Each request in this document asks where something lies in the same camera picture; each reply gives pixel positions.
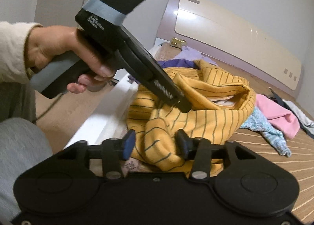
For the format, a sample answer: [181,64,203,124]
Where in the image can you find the yellow striped shirt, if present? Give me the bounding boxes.
[126,60,256,173]

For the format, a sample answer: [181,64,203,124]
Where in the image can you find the purple garment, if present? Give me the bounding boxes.
[158,59,200,70]

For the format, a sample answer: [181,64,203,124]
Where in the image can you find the gold foil packet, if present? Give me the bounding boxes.
[170,37,187,49]

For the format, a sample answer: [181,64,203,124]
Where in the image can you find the white grey navy garment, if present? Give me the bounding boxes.
[269,88,313,139]

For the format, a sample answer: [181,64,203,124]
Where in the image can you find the cream sleeved left forearm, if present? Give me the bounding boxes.
[0,21,42,84]

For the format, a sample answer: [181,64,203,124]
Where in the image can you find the grey trouser leg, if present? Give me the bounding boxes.
[1,82,53,221]

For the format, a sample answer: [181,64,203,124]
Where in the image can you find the person's left hand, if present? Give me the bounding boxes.
[23,25,116,94]

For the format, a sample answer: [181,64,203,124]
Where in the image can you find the bamboo bed mat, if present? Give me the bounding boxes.
[214,59,313,224]

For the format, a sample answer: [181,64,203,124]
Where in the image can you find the pink sweater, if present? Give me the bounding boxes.
[256,94,300,139]

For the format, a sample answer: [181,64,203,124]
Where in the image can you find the lilac garment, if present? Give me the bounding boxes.
[173,46,217,66]

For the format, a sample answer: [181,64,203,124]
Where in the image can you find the white bed frame edge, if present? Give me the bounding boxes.
[64,38,170,174]

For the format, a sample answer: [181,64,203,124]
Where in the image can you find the cream bed headboard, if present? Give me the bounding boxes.
[156,0,303,97]

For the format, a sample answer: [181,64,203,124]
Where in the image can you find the light blue knit garment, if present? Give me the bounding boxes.
[240,107,292,157]

